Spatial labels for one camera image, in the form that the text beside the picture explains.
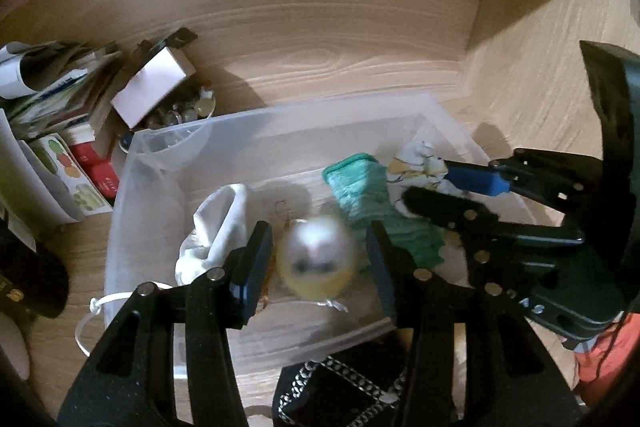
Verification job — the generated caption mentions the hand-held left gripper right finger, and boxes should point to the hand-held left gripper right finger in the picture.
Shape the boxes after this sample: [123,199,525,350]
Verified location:
[365,221,586,427]

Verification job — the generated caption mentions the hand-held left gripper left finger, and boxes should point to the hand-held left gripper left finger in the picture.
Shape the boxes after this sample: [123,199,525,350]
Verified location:
[57,221,275,427]

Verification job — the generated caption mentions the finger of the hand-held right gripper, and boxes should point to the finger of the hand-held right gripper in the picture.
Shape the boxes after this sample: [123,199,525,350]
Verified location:
[444,148,603,228]
[402,187,586,258]

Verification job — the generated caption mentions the white floral cloth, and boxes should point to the white floral cloth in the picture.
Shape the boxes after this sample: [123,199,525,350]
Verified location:
[386,140,451,208]

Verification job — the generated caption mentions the shiny pearl ornament ball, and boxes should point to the shiny pearl ornament ball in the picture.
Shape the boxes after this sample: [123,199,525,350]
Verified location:
[276,215,361,299]

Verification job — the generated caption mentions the clear plastic storage bin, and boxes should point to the clear plastic storage bin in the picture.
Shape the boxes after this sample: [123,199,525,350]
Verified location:
[102,93,538,380]

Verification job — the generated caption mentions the white sock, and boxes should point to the white sock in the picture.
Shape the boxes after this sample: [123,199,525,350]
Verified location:
[175,183,258,288]

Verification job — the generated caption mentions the green knitted sock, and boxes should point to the green knitted sock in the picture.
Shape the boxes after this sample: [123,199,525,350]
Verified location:
[322,152,447,267]

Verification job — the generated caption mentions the orange cloth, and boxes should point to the orange cloth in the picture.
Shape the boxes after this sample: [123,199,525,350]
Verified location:
[574,312,640,408]

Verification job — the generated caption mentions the jar of glass beads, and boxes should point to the jar of glass beads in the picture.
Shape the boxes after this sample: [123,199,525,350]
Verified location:
[145,88,217,128]

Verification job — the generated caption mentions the red box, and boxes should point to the red box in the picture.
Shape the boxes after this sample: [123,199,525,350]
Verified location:
[70,142,121,206]

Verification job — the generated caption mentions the white cardboard box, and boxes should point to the white cardboard box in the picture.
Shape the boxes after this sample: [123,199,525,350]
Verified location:
[110,47,197,130]

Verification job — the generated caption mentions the vegetable sticker sheet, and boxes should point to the vegetable sticker sheet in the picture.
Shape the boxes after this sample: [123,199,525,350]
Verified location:
[20,133,114,224]

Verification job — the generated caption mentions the white rounded object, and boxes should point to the white rounded object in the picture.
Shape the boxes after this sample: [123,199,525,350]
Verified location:
[0,309,32,380]

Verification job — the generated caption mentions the stack of booklets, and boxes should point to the stack of booklets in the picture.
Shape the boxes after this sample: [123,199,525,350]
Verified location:
[0,39,125,142]

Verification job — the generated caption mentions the black bag with chain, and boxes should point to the black bag with chain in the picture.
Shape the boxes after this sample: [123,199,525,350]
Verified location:
[274,332,416,427]

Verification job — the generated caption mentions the white cord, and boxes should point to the white cord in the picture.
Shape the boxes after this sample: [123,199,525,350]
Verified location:
[75,292,132,355]

